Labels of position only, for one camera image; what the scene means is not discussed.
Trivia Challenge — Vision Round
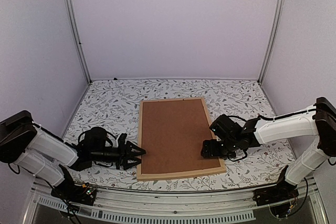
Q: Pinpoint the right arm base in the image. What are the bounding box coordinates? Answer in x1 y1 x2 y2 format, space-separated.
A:
253 184 299 218

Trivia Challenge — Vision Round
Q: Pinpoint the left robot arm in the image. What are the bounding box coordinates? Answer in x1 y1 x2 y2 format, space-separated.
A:
1 110 146 200

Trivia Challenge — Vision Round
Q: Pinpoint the brown backing board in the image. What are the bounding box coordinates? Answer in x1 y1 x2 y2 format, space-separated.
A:
140 99 222 175

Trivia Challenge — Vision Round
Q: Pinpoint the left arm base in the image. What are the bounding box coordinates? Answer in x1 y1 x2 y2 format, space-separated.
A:
51 180 97 206

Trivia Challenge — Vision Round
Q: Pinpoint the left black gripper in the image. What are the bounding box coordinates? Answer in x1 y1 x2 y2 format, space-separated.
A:
91 141 146 170

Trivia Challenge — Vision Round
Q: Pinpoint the wooden picture frame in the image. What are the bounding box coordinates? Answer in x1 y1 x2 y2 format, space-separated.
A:
136 97 226 182

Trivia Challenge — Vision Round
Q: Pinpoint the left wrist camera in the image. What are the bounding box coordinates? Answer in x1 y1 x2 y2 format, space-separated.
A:
117 133 127 148

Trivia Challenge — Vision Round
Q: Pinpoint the front aluminium rail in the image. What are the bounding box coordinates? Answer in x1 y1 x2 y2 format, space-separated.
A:
23 177 329 223

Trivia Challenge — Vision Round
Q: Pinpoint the floral tablecloth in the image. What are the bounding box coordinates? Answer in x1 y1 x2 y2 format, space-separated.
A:
64 80 295 191

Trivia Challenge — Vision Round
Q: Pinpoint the right aluminium post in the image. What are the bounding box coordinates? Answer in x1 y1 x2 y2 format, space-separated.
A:
257 0 285 85

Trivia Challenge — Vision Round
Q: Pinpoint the left aluminium post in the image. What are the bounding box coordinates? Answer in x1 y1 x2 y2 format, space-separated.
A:
65 0 92 85

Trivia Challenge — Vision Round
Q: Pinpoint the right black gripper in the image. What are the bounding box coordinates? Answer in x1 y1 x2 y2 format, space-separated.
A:
199 138 237 160

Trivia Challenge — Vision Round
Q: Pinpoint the aluminium post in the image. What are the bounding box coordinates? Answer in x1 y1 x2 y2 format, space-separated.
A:
65 0 92 85
257 0 285 85

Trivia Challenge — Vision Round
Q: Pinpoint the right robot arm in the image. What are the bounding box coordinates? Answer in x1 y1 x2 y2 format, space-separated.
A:
201 97 335 201

